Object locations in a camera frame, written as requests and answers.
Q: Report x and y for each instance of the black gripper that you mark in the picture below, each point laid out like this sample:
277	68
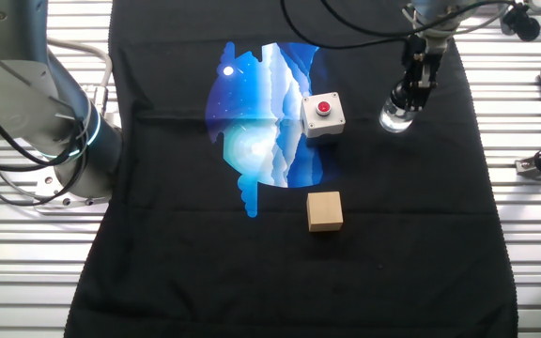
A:
421	61

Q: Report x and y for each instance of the wrist camera with silver bracket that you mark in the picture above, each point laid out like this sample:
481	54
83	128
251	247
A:
521	21

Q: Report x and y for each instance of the clear glass jar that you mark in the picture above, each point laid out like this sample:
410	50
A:
392	122

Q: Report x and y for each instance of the grey box with red button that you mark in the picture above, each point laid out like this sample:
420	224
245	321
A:
334	117

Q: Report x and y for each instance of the wooden cube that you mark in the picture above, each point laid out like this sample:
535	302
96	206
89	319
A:
324	211

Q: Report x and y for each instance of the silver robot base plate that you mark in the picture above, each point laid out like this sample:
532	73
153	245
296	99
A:
54	190

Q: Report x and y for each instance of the black cloth with blue print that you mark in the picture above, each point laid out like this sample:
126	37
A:
205	281

